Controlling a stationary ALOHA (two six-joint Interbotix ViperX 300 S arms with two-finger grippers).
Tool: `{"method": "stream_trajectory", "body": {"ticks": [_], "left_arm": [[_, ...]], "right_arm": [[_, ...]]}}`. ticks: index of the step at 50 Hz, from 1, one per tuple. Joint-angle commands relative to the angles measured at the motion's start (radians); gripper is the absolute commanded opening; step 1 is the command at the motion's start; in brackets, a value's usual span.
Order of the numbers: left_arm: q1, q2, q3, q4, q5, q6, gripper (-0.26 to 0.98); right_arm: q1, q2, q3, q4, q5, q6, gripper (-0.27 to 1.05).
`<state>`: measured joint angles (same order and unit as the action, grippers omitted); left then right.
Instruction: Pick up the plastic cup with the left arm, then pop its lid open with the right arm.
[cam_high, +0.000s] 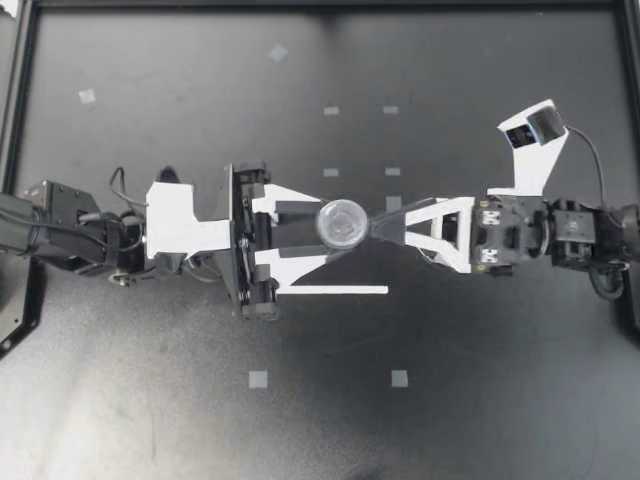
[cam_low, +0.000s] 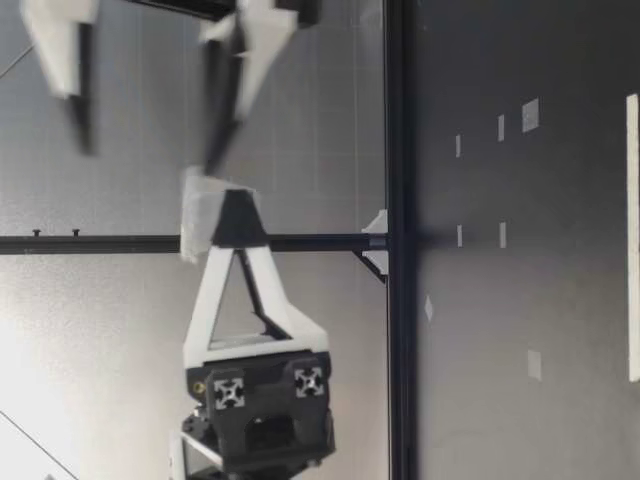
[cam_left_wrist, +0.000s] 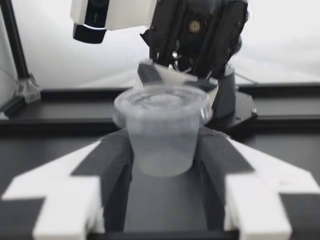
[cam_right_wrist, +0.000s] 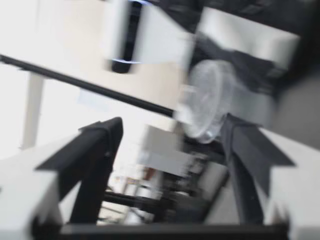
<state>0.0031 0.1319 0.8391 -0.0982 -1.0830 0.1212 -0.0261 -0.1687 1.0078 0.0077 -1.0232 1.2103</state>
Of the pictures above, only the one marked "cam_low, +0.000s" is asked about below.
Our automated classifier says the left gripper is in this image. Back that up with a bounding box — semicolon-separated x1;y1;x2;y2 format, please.
180;188;336;475

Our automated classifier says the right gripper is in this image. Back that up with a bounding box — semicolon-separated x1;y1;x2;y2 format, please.
19;0;302;174

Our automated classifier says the black frame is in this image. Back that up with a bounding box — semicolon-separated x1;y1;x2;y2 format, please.
0;0;420;480

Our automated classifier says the white corner bracket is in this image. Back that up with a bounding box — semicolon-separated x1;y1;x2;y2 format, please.
359;249;389;287
360;208;389;237

